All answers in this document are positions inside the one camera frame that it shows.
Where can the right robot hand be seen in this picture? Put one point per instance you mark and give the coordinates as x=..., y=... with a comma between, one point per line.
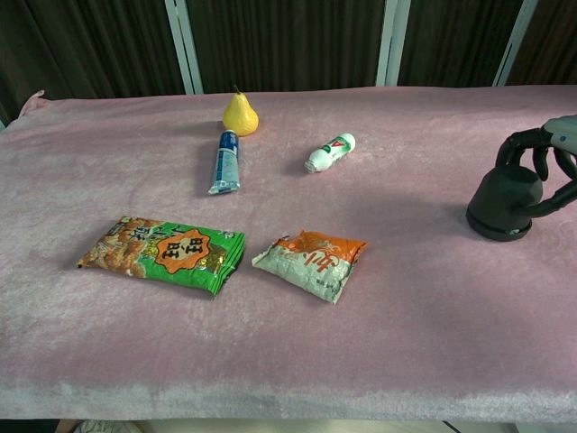
x=563, y=133

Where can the dark green upside-down bowl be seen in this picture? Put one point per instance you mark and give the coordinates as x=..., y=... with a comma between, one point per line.
x=500, y=207

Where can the dark brown curtain panel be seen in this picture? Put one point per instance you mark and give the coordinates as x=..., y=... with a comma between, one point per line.
x=288, y=45
x=455, y=40
x=552, y=40
x=90, y=45

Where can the small white drink bottle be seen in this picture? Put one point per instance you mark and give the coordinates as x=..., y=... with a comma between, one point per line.
x=331, y=151

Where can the orange white snack bag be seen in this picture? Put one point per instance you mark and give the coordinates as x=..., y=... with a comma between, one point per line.
x=311, y=266

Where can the yellow pear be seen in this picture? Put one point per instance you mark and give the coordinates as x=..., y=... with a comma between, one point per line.
x=241, y=118

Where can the blue toothpaste tube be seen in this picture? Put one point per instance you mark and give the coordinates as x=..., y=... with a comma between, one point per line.
x=226, y=162

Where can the pink velvet tablecloth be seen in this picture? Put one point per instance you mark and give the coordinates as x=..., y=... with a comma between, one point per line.
x=288, y=352

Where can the green snack bag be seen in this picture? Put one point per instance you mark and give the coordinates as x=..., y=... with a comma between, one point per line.
x=171, y=255

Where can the white frame post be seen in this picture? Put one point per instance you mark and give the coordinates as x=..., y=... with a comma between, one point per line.
x=185, y=49
x=514, y=45
x=391, y=45

